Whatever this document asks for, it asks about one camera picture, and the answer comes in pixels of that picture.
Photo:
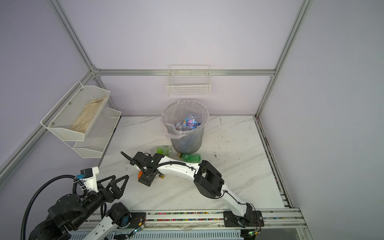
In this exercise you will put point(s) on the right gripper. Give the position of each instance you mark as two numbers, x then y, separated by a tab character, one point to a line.
148	179

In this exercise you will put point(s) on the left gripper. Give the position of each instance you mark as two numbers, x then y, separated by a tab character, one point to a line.
108	196

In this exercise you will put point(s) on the clear bottle green label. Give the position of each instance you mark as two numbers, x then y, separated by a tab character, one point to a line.
164	150

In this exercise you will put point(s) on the crushed green bottle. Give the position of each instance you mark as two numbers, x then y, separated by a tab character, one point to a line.
194	159

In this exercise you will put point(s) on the clear bottle light-blue label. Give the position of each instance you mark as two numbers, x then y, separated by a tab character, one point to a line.
189	123

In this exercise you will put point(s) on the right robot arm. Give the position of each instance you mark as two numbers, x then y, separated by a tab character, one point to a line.
207	179

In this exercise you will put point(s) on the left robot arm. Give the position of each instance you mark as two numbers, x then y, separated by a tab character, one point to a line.
72	210

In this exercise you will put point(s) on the grey mesh waste bin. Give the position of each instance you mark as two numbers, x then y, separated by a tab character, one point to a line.
189	144

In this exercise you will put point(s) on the clear plastic bin liner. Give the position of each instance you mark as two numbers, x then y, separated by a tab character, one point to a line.
177	112

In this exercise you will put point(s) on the white mesh lower shelf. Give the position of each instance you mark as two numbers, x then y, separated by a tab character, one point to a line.
95	143

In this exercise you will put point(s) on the white mesh shelf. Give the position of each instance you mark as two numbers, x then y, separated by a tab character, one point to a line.
95	143
60	118

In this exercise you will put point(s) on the beige cloth in shelf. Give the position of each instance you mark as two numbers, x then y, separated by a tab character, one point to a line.
83	121

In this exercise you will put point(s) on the white mesh upper shelf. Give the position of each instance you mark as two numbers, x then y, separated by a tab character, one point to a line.
60	118

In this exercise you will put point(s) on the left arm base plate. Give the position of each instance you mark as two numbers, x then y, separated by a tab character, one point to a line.
135	220

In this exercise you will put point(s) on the white wire wall basket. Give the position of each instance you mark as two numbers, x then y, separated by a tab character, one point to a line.
188	81

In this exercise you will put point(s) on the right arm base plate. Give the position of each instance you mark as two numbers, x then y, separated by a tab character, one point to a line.
251	218

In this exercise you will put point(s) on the aluminium front rail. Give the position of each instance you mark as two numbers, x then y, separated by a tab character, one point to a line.
214	219

